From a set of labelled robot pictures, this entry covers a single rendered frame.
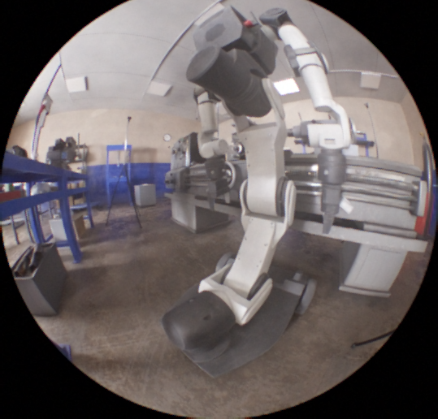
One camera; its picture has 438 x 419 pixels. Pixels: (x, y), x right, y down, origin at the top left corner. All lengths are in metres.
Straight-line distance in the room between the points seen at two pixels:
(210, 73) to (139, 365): 0.96
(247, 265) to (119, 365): 0.74
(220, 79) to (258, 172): 0.29
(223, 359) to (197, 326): 0.19
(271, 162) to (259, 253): 0.29
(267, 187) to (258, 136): 0.16
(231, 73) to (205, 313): 0.55
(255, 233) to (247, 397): 0.69
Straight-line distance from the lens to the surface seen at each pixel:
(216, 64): 0.31
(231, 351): 0.51
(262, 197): 0.42
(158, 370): 0.70
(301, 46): 0.51
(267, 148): 0.41
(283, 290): 0.69
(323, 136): 0.37
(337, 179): 0.37
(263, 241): 0.45
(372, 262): 1.04
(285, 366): 0.71
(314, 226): 0.75
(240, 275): 0.47
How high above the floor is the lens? 0.66
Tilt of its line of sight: 9 degrees down
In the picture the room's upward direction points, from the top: straight up
